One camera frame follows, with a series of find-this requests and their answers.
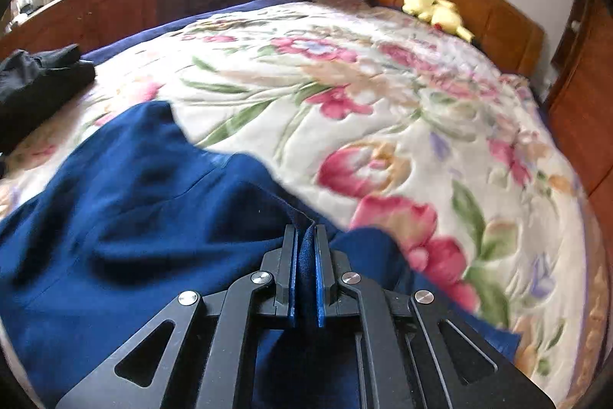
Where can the wooden wardrobe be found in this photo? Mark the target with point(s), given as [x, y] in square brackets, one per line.
[584, 92]

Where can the yellow plush toy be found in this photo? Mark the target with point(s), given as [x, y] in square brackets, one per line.
[431, 9]

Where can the black clothes pile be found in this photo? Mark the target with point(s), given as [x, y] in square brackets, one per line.
[38, 83]

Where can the dark blue bed sheet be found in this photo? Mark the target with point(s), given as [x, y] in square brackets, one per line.
[191, 18]

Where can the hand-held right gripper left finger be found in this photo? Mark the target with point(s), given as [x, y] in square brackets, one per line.
[291, 294]

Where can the wooden bed headboard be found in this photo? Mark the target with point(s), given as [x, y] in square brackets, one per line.
[479, 11]

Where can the blue suit jacket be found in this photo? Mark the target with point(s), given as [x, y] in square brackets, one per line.
[119, 207]

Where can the floral quilted blanket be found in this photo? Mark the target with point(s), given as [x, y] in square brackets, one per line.
[383, 102]

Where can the long wooden cabinet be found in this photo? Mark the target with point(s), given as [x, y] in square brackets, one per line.
[119, 1]

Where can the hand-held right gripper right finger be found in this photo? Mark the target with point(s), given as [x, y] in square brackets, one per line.
[320, 294]

